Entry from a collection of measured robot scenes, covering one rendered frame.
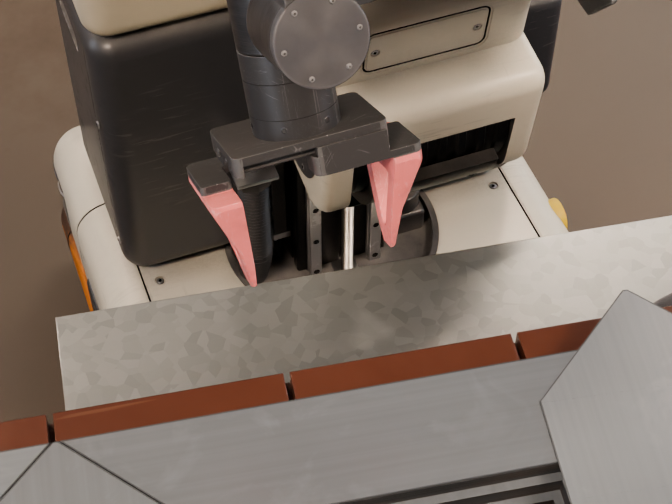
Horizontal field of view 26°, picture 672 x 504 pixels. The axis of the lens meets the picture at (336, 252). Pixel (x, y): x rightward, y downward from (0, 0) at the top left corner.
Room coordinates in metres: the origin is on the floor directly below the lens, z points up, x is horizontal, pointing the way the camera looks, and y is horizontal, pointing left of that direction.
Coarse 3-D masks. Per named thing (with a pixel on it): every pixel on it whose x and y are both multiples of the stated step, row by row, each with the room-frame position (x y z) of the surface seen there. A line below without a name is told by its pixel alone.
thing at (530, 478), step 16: (96, 464) 0.53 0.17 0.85; (480, 480) 0.52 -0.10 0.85; (496, 480) 0.52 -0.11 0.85; (512, 480) 0.52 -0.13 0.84; (528, 480) 0.52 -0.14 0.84; (544, 480) 0.52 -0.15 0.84; (560, 480) 0.52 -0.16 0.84; (384, 496) 0.50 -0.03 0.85; (400, 496) 0.50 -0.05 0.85; (416, 496) 0.51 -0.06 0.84; (432, 496) 0.51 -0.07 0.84; (448, 496) 0.51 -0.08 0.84; (464, 496) 0.51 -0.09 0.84; (480, 496) 0.51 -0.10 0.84; (496, 496) 0.51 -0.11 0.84; (512, 496) 0.51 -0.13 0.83; (528, 496) 0.52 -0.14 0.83; (544, 496) 0.52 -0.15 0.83; (560, 496) 0.52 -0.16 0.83
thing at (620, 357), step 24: (600, 336) 0.64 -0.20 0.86; (624, 336) 0.64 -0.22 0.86; (648, 336) 0.64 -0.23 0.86; (576, 360) 0.61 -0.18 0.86; (600, 360) 0.61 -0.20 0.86; (624, 360) 0.61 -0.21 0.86; (648, 360) 0.61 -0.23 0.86; (552, 384) 0.59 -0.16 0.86; (576, 384) 0.59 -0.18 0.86; (600, 384) 0.59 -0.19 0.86; (624, 384) 0.59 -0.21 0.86; (648, 384) 0.59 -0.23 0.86
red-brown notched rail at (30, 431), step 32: (416, 352) 0.64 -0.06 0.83; (448, 352) 0.64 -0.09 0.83; (480, 352) 0.64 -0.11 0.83; (512, 352) 0.64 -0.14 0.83; (544, 352) 0.64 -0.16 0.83; (224, 384) 0.61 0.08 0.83; (256, 384) 0.61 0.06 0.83; (288, 384) 0.62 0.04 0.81; (320, 384) 0.61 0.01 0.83; (352, 384) 0.61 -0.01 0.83; (64, 416) 0.58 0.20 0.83; (96, 416) 0.58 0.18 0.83; (128, 416) 0.58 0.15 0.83; (160, 416) 0.58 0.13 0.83; (192, 416) 0.58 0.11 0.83; (0, 448) 0.56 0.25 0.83
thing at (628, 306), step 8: (624, 296) 0.67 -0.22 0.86; (632, 296) 0.67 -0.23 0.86; (640, 296) 0.67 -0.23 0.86; (616, 304) 0.67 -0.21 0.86; (624, 304) 0.67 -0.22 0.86; (632, 304) 0.67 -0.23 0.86; (640, 304) 0.67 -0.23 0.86; (648, 304) 0.67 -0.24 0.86; (608, 312) 0.66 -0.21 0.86; (616, 312) 0.66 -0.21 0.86; (624, 312) 0.66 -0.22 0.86; (632, 312) 0.66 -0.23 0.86; (640, 312) 0.66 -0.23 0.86; (648, 312) 0.66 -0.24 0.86; (656, 312) 0.66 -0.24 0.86; (664, 312) 0.66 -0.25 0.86; (600, 320) 0.65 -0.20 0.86; (608, 320) 0.65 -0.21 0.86; (616, 320) 0.65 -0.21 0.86; (624, 320) 0.65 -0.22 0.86; (632, 320) 0.65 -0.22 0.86
